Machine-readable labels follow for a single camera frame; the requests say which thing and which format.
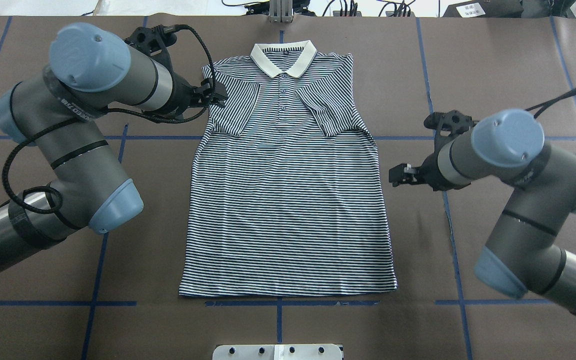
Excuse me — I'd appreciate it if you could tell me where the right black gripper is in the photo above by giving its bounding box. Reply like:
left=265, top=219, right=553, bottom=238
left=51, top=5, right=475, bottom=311
left=388, top=153, right=464, bottom=191

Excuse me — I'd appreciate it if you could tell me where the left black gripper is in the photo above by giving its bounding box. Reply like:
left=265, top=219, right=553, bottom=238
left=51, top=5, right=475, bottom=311
left=170, top=75, right=228, bottom=119

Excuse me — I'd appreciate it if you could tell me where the striped polo shirt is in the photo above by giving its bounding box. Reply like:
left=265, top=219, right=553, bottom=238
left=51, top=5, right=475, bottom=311
left=178, top=40, right=398, bottom=297

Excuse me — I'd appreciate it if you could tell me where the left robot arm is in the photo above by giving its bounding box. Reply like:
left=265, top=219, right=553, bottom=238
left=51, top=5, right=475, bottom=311
left=0, top=22, right=227, bottom=272

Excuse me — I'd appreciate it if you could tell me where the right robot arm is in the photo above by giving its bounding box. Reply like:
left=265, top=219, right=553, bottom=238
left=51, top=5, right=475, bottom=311
left=388, top=108, right=576, bottom=316

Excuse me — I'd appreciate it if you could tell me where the black box with label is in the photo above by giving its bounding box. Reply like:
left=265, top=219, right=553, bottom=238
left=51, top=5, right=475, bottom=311
left=441, top=0, right=524, bottom=19

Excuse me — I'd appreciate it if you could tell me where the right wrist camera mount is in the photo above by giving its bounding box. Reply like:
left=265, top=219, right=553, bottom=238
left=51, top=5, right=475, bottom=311
left=423, top=110, right=478, bottom=153

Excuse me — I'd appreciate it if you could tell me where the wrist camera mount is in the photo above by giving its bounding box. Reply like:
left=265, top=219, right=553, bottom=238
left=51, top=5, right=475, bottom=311
left=423, top=110, right=478, bottom=153
left=123, top=24, right=178, bottom=69

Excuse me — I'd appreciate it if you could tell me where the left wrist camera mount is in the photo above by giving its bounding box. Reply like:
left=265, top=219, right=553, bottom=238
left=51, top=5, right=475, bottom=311
left=123, top=24, right=178, bottom=69

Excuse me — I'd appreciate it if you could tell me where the aluminium frame post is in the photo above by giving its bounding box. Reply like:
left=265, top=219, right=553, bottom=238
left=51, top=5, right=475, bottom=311
left=268, top=0, right=294, bottom=24

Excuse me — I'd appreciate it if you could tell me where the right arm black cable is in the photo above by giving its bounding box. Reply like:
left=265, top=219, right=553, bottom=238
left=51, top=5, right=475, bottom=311
left=525, top=76, right=576, bottom=113

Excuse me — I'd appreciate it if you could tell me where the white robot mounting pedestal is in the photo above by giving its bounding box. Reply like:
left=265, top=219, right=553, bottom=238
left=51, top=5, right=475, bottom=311
left=212, top=343, right=345, bottom=360

